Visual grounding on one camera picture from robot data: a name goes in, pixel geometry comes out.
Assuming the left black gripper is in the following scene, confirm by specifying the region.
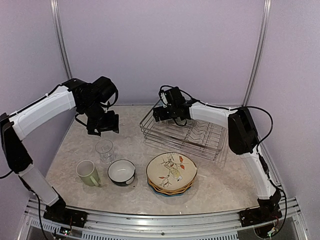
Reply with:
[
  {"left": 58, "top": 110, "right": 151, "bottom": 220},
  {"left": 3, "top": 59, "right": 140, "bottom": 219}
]
[{"left": 80, "top": 99, "right": 120, "bottom": 136}]

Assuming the right corner aluminium post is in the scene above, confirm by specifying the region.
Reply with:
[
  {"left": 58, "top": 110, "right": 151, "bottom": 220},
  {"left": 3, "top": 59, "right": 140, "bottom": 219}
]
[{"left": 242, "top": 0, "right": 272, "bottom": 106}]

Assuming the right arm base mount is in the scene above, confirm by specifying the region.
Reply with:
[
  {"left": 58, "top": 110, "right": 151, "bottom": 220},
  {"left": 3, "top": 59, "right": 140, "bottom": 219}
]
[{"left": 238, "top": 207, "right": 283, "bottom": 227}]

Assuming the clear glass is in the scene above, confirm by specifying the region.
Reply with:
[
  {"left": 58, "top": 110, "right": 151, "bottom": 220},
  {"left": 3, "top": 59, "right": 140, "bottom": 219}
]
[{"left": 95, "top": 139, "right": 115, "bottom": 164}]

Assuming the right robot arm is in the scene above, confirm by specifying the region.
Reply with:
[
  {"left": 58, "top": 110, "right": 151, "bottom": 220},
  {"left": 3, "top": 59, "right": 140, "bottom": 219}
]
[{"left": 153, "top": 85, "right": 282, "bottom": 222}]

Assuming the left corner aluminium post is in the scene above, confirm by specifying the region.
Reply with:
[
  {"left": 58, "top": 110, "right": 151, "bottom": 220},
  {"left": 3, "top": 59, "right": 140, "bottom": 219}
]
[{"left": 50, "top": 0, "right": 73, "bottom": 79}]

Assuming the dark blue bowl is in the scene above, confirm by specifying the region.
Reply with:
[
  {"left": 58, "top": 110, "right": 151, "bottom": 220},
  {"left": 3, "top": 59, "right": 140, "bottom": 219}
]
[{"left": 107, "top": 159, "right": 136, "bottom": 187}]

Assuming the green mug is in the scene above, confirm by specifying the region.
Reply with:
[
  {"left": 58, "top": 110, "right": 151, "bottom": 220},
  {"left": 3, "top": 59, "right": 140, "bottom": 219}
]
[{"left": 76, "top": 160, "right": 102, "bottom": 187}]

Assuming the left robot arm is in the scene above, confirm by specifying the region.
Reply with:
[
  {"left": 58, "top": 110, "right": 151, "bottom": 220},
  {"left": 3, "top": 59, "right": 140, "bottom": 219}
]
[{"left": 0, "top": 76, "right": 119, "bottom": 223}]

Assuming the aluminium front rail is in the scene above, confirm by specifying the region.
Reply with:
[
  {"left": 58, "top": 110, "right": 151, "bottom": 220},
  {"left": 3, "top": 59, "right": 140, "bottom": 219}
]
[{"left": 17, "top": 197, "right": 308, "bottom": 240}]

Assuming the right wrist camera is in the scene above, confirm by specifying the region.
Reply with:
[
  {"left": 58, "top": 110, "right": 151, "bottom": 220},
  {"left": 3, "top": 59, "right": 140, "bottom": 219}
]
[{"left": 159, "top": 90, "right": 170, "bottom": 108}]

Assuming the blue dotted plate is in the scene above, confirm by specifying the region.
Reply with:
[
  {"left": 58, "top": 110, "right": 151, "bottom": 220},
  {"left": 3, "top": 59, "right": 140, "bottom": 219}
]
[{"left": 148, "top": 182, "right": 194, "bottom": 197}]

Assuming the metal wire dish rack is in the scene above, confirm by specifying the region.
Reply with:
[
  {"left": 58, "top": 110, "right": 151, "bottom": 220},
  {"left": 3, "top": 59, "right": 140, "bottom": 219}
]
[{"left": 139, "top": 100, "right": 228, "bottom": 162}]

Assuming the corner aluminium post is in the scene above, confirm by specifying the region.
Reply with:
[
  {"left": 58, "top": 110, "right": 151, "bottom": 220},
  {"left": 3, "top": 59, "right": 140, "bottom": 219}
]
[
  {"left": 50, "top": 0, "right": 73, "bottom": 79},
  {"left": 242, "top": 0, "right": 272, "bottom": 106}
]

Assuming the beige plate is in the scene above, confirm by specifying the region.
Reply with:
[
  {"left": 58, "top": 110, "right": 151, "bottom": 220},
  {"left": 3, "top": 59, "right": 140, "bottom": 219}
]
[{"left": 146, "top": 152, "right": 198, "bottom": 187}]

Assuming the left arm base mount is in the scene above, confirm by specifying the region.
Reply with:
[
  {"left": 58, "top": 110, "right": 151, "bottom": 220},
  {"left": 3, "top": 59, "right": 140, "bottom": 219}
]
[{"left": 43, "top": 208, "right": 88, "bottom": 228}]

